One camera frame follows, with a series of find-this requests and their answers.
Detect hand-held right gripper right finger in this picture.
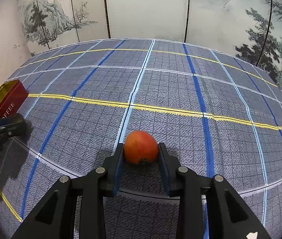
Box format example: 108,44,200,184
157,142,272,239

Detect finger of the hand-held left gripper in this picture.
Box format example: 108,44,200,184
0,124,27,142
0,113,26,130

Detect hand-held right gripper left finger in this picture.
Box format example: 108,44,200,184
11,143,125,239

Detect red and gold tin box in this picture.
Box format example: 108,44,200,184
0,79,29,173

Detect red-orange tomato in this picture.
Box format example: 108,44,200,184
123,130,159,165

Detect blue plaid tablecloth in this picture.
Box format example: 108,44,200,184
0,38,282,239

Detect landscape painted folding screen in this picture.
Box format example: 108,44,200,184
16,0,282,95

